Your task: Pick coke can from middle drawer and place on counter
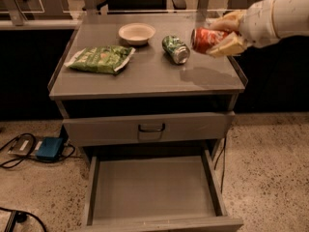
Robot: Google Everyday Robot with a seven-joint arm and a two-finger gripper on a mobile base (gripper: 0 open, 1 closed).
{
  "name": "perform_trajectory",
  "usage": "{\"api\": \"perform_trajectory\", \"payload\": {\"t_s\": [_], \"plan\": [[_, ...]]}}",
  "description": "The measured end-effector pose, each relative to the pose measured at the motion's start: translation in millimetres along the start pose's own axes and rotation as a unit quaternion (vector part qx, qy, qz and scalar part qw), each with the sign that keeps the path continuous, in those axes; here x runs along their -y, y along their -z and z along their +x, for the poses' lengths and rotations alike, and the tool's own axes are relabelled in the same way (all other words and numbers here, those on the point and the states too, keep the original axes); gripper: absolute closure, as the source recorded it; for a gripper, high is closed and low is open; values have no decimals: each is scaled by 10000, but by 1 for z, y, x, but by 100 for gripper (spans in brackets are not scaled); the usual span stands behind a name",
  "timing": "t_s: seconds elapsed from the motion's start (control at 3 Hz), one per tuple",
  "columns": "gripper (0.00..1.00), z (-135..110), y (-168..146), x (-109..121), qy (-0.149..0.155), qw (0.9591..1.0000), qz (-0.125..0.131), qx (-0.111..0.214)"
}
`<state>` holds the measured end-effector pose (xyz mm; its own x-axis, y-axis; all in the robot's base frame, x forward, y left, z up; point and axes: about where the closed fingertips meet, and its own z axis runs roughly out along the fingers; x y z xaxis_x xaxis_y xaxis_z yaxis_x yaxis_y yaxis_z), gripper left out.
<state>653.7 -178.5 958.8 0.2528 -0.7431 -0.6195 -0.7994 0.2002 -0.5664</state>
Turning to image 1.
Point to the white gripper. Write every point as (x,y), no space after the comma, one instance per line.
(258,23)

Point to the grey drawer cabinet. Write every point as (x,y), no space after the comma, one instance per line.
(151,83)

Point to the grey flat device on floor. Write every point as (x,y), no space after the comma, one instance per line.
(25,146)

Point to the green chip bag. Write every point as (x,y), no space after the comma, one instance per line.
(109,59)

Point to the green soda can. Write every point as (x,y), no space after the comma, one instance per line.
(176,49)

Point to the white paper bowl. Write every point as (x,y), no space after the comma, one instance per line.
(136,33)

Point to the red coke can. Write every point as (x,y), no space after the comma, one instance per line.
(203,39)

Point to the open middle drawer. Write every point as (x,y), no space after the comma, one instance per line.
(177,194)

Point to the closed upper drawer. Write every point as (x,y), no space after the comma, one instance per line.
(148,128)

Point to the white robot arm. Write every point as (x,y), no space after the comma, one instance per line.
(290,18)

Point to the blue box on floor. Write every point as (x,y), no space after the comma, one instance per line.
(50,149)

